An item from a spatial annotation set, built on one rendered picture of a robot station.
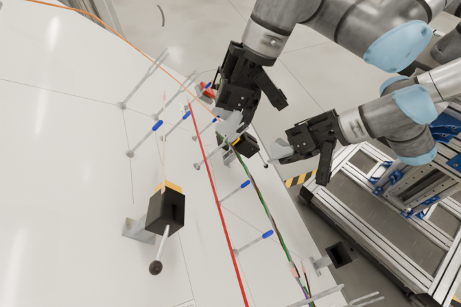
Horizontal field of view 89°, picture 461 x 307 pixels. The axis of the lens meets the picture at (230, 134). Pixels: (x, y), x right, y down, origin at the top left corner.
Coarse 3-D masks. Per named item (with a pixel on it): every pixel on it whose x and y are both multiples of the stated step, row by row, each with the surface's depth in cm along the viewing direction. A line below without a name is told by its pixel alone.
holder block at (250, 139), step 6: (246, 132) 57; (246, 138) 55; (252, 138) 58; (240, 144) 55; (246, 144) 55; (252, 144) 55; (240, 150) 56; (246, 150) 56; (252, 150) 57; (258, 150) 57; (246, 156) 58
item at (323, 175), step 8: (328, 144) 52; (320, 152) 54; (328, 152) 53; (320, 160) 54; (328, 160) 53; (320, 168) 54; (328, 168) 53; (320, 176) 55; (328, 176) 55; (320, 184) 55
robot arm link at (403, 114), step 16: (384, 96) 46; (400, 96) 43; (416, 96) 41; (368, 112) 46; (384, 112) 44; (400, 112) 42; (416, 112) 41; (432, 112) 41; (368, 128) 46; (384, 128) 45; (400, 128) 44; (416, 128) 44
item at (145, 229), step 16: (160, 192) 28; (176, 192) 29; (160, 208) 26; (176, 208) 28; (128, 224) 29; (144, 224) 28; (160, 224) 26; (176, 224) 26; (144, 240) 30; (160, 256) 24; (160, 272) 24
